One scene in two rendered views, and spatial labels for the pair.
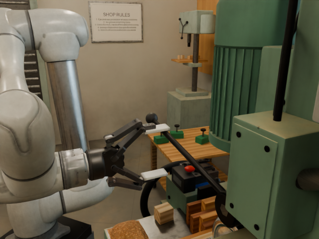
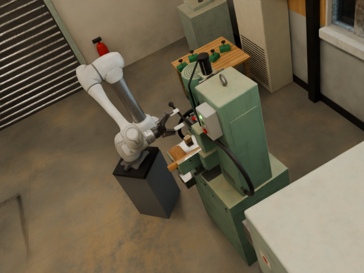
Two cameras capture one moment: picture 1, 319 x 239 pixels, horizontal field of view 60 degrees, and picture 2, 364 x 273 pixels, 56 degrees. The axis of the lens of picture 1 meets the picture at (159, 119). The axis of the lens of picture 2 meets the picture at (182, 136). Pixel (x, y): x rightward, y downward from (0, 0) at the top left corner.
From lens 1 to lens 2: 1.51 m
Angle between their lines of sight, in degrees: 26
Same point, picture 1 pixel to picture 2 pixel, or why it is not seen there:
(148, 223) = (182, 144)
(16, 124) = (135, 138)
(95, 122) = (121, 50)
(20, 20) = (94, 73)
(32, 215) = not seen: hidden behind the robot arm
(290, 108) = not seen: hidden behind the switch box
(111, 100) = (129, 26)
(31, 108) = (136, 132)
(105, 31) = not seen: outside the picture
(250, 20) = (192, 86)
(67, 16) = (112, 60)
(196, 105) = (206, 17)
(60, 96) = (123, 96)
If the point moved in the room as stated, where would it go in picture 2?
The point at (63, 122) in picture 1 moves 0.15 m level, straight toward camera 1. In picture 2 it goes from (128, 107) to (135, 118)
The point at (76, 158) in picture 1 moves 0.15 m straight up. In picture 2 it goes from (149, 134) to (140, 117)
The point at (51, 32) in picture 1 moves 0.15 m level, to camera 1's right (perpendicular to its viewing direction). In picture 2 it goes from (109, 71) to (130, 65)
